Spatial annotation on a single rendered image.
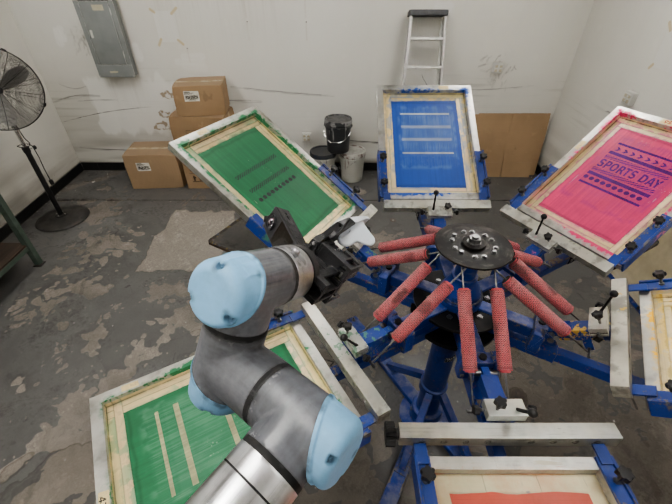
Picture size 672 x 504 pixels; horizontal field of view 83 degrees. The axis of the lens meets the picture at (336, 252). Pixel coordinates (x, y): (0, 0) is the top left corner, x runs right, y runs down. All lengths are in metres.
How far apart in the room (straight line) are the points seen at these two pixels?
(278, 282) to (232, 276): 0.06
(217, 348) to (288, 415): 0.11
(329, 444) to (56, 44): 5.23
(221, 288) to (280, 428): 0.14
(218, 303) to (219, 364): 0.08
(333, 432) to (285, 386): 0.07
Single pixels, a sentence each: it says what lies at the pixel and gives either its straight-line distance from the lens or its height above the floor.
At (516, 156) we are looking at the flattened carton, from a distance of 5.24.
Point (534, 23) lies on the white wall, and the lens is 4.93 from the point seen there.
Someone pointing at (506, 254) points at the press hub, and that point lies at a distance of 1.57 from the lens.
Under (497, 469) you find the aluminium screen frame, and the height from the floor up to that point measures 0.99.
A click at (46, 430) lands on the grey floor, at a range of 2.99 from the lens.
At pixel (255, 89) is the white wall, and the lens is 4.71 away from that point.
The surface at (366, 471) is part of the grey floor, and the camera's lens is 2.38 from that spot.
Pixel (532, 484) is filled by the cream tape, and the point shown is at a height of 0.96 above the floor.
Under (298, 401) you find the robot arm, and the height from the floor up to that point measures 1.86.
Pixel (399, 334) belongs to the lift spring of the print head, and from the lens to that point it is 1.48.
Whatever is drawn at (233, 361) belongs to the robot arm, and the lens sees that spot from 0.44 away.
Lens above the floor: 2.21
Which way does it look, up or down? 39 degrees down
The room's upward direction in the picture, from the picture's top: straight up
